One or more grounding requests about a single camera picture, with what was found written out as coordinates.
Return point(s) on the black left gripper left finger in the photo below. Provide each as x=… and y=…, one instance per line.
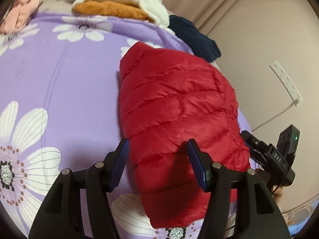
x=102, y=178

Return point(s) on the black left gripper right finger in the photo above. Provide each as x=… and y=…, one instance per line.
x=214, y=179

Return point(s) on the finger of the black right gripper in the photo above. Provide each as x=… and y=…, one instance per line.
x=257, y=149

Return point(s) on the red puffer down jacket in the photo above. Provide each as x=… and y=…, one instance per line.
x=166, y=98

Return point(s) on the right hand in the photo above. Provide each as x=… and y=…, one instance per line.
x=277, y=193

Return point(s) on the purple floral bed sheet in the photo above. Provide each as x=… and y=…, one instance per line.
x=59, y=101

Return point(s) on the dark navy garment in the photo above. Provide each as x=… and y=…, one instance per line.
x=201, y=45

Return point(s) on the orange folded garment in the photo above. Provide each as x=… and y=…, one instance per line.
x=111, y=8

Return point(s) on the pink folded garment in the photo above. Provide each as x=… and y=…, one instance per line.
x=18, y=15

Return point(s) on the white wall power strip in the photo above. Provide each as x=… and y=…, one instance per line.
x=287, y=82

